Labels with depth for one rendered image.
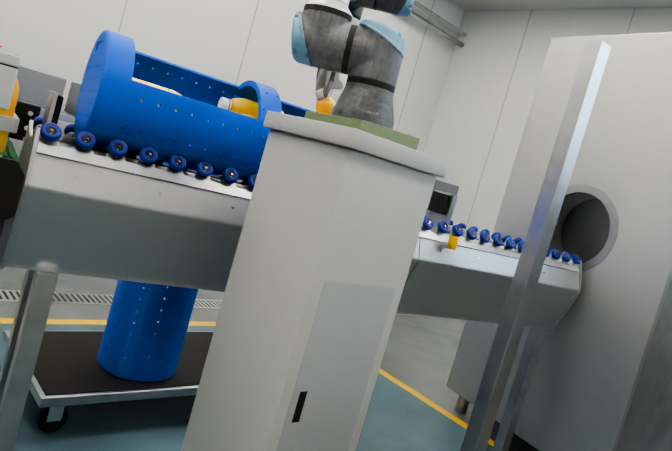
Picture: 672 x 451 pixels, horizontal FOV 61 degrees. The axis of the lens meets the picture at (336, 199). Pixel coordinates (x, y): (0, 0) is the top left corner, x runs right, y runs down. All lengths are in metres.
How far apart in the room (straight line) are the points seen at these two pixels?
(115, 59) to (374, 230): 0.72
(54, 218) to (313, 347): 0.67
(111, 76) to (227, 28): 4.06
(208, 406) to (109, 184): 0.58
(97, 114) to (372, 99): 0.64
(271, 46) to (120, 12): 1.46
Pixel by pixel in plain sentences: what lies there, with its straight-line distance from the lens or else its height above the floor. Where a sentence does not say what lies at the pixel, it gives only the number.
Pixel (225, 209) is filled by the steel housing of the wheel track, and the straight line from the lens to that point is 1.55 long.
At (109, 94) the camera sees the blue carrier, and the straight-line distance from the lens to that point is 1.42.
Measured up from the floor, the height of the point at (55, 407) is 0.09.
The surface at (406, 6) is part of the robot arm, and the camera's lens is 1.71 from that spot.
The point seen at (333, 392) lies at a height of 0.58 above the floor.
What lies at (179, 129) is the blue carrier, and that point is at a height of 1.05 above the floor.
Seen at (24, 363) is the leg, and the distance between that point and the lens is 1.61.
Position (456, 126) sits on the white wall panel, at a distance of 7.20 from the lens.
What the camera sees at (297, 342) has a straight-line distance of 1.20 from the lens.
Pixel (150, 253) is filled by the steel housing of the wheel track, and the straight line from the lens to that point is 1.55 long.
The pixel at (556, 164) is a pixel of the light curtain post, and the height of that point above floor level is 1.27.
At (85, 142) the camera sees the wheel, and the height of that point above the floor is 0.96.
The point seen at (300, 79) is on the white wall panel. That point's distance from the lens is 5.92.
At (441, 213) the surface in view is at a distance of 2.11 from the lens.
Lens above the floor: 1.07
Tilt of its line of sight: 3 degrees down
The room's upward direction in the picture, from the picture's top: 16 degrees clockwise
